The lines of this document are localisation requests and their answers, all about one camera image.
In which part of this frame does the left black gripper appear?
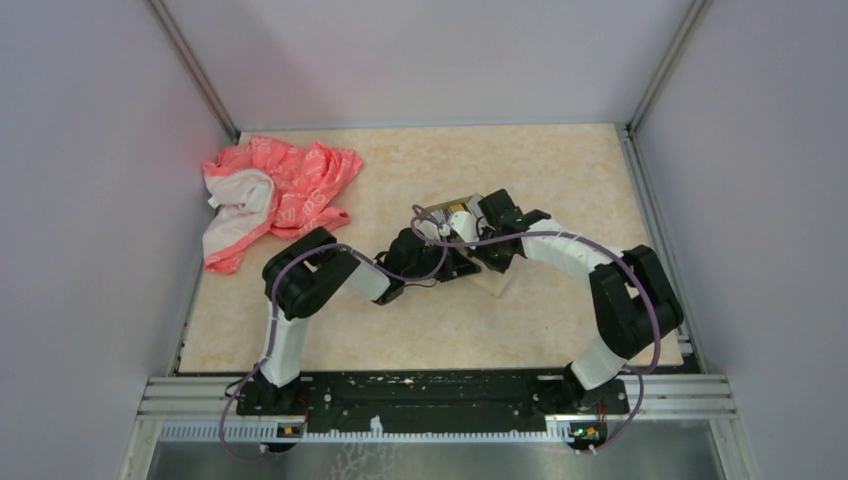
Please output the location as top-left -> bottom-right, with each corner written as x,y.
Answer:
402,235 -> 480,283

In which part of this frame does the beige card sleeve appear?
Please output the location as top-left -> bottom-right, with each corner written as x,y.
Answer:
469,269 -> 513,298

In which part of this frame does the cream card holder tray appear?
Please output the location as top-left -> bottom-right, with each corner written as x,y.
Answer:
424,194 -> 484,224

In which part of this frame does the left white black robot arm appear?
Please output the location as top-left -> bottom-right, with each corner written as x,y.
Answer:
252,227 -> 482,414

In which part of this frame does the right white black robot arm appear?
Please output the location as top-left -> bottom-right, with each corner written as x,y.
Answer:
469,189 -> 684,412

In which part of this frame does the pink white crumpled cloth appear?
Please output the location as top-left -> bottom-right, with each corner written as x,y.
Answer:
202,135 -> 364,275

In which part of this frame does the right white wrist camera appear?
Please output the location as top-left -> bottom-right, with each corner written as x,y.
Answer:
448,210 -> 481,249

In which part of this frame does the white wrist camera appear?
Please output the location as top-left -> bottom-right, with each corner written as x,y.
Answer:
416,219 -> 442,242
448,210 -> 481,249

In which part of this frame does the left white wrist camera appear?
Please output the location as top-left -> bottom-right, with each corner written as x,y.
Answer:
416,219 -> 442,242

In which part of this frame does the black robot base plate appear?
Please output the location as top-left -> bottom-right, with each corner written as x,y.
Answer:
235,368 -> 630,434

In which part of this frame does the aluminium front frame rail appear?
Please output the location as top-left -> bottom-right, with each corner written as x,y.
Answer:
120,369 -> 747,479

